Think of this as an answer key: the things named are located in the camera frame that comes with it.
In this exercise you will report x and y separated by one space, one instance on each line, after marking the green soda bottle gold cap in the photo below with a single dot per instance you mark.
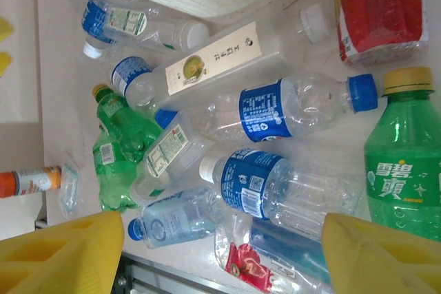
403 156

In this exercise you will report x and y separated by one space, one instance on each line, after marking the clear bottle red flower label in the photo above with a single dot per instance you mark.
248 266

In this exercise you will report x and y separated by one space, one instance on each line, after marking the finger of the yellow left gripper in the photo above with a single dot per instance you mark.
3 63
4 29

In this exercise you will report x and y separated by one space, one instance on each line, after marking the large bottle red yellow label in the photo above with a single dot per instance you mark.
379 15

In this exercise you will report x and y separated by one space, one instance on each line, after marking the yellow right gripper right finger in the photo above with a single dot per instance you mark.
379 266

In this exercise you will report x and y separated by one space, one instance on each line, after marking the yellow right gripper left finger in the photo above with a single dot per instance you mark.
51 263

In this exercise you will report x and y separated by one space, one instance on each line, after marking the orange and white bottle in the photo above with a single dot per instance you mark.
31 180

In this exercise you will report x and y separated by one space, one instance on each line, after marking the clear plastic wrapper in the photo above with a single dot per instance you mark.
69 190

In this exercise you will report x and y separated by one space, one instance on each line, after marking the clear bottle rounded green-white label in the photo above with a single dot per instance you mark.
127 20

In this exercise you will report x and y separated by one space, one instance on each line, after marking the clear bottle dark blue label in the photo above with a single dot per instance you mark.
91 20

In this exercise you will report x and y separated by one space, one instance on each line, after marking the clear bottle pale blue label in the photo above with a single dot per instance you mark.
172 218

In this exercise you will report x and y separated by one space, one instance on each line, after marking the aluminium table rail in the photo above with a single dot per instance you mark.
162 275

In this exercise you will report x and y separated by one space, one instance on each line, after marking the square clear bottle cream label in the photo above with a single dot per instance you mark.
220 56

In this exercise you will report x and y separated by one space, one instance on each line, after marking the clear bottle white green label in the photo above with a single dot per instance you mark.
165 151

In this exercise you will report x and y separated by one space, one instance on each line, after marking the crushed green bottle yellow cap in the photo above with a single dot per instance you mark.
113 156

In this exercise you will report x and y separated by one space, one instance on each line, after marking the clear bottle blue label white cap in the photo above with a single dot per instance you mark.
248 180

